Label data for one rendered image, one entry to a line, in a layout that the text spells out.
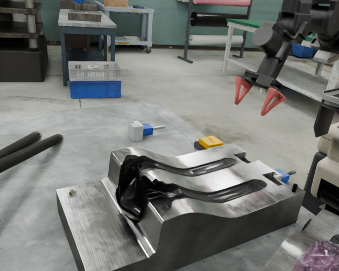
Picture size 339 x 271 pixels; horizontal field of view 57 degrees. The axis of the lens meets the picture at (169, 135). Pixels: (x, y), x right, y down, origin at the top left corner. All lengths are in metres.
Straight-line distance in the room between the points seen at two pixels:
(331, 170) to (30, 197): 0.90
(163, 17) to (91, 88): 3.82
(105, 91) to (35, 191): 3.13
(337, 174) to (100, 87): 3.16
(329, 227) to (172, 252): 0.34
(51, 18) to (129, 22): 1.58
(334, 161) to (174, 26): 6.51
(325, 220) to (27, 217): 0.65
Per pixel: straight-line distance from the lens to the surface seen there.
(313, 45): 1.18
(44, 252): 0.70
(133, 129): 1.06
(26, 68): 4.56
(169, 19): 7.39
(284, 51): 0.93
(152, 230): 0.59
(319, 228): 0.76
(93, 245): 0.61
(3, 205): 0.84
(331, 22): 1.03
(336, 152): 1.18
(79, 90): 3.89
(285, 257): 0.60
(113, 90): 3.93
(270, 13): 8.46
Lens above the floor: 1.28
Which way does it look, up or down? 25 degrees down
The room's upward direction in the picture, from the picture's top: 5 degrees clockwise
